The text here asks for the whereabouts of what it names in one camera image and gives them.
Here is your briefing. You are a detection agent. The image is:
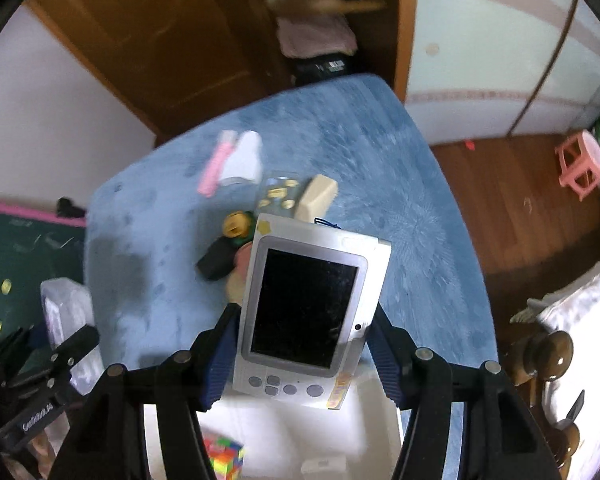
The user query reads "brown wooden bedpost knob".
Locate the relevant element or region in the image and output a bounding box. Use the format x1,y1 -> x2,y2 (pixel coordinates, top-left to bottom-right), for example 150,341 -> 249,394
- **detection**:
503,330 -> 573,386

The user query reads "pink flat stick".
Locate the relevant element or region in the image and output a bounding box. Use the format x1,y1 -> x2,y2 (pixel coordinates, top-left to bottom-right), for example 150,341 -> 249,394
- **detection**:
197,130 -> 237,198

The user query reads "white handheld game console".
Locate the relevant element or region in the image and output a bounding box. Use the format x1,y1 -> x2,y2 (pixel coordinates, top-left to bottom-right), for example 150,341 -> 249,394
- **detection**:
233,214 -> 391,411

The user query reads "black power adapter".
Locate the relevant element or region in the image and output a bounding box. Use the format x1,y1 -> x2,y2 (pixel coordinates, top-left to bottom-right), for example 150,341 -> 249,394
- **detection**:
196,236 -> 239,281

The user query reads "white plastic bin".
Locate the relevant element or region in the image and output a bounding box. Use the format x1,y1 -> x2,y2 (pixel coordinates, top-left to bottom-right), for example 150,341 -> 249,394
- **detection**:
142,366 -> 406,480

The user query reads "black chalkboard clip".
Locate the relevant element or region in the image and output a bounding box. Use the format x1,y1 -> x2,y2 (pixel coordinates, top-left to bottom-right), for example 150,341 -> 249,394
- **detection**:
56,197 -> 86,219

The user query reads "green chalkboard pink frame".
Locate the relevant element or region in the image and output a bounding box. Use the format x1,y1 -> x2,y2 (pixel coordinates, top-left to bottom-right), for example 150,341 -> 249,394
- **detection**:
0,202 -> 86,342

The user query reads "white checkered blanket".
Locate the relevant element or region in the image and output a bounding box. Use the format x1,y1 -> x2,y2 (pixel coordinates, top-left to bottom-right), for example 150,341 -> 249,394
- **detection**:
538,270 -> 600,479

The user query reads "clear box with gold studs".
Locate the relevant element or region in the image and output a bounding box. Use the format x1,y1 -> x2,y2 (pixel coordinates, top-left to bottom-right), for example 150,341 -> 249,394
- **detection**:
256,171 -> 304,217

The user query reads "white cube charger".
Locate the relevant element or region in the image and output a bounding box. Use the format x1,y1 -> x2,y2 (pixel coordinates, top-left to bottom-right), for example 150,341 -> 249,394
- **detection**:
300,455 -> 349,480

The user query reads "white bottle-shaped object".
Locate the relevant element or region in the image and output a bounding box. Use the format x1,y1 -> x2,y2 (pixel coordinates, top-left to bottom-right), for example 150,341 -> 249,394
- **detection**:
219,130 -> 263,186

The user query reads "beige wooden block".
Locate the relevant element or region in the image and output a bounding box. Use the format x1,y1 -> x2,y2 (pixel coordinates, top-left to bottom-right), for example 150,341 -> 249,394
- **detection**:
294,174 -> 338,222

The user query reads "brown wooden cabinet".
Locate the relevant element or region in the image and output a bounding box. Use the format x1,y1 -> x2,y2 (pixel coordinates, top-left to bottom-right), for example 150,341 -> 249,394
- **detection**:
26,0 -> 417,143

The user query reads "pink folded cloth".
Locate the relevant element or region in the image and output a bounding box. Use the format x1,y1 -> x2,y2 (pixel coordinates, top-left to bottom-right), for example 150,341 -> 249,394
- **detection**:
276,15 -> 358,58

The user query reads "person's left hand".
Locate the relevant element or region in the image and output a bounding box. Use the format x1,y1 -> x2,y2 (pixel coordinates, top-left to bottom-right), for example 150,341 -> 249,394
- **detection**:
2,431 -> 56,480

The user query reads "pink round compact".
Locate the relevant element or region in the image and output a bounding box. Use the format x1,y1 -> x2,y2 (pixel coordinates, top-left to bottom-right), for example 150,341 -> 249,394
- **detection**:
234,243 -> 252,282

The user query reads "green gold perfume bottle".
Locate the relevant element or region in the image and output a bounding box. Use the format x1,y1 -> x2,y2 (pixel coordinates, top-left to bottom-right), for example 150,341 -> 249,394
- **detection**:
222,210 -> 256,248

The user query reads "multicolour puzzle cube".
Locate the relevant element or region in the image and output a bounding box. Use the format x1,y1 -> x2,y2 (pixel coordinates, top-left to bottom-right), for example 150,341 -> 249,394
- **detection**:
204,436 -> 245,480

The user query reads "clear plastic packet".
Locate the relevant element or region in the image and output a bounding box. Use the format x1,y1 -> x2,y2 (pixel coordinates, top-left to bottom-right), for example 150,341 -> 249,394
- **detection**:
40,278 -> 104,396

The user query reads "gold round tin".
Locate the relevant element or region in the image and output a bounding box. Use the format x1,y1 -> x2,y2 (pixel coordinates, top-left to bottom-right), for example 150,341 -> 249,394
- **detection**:
225,270 -> 246,306

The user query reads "pink plastic stool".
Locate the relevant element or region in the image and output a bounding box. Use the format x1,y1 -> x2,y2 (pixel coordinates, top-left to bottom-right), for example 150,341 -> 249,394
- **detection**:
555,130 -> 600,202

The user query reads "sliding wardrobe door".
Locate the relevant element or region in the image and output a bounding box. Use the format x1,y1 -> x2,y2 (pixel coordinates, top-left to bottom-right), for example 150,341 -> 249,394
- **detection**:
405,0 -> 600,144

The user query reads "blue fuzzy table cover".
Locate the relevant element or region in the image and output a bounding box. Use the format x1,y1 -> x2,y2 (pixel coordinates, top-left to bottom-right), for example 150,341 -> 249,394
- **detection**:
84,75 -> 498,370

